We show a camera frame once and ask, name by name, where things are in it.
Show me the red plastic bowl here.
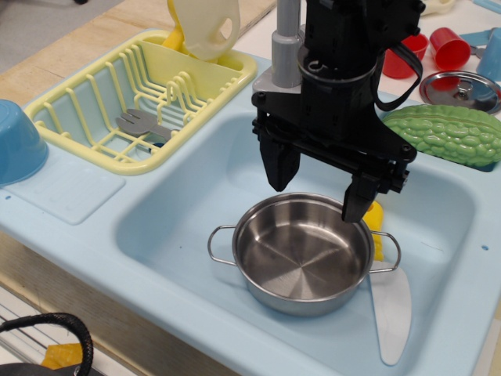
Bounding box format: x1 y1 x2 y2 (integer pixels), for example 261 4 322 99
383 34 428 79

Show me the black braided cable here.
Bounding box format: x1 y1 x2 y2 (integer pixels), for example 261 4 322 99
0 312 95 376

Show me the grey plastic fork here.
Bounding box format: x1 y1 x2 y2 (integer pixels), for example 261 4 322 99
115 109 179 141

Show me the light blue plastic cup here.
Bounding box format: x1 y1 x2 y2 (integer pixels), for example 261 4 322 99
477 27 501 81

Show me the yellow tape piece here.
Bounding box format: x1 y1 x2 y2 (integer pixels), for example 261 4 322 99
41 343 83 370

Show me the red plastic cup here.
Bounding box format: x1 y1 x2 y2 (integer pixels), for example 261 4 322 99
429 27 470 71

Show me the blue plastic bowl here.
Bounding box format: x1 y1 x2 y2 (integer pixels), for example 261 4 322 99
1 99 49 186

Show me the green bitter melon toy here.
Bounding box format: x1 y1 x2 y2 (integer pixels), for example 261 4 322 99
383 105 500 168

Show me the steel pot lid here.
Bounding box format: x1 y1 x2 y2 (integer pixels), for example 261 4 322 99
420 70 500 114

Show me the light blue toy sink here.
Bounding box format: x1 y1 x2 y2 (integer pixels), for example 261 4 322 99
0 27 501 376

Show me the grey toy faucet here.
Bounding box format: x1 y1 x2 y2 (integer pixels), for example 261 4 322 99
253 0 305 94

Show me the stainless steel pot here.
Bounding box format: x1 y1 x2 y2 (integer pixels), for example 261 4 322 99
227 193 402 317

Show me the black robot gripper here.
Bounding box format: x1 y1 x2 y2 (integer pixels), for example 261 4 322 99
251 53 416 222

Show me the yellow drying rack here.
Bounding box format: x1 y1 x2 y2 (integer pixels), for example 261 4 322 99
24 29 258 175

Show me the cream plastic jug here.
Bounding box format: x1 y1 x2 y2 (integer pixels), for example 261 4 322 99
168 1 240 61

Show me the yellow plastic utensil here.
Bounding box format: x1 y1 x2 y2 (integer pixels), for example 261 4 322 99
162 25 184 51

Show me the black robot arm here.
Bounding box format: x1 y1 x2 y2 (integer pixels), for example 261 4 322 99
252 1 425 222

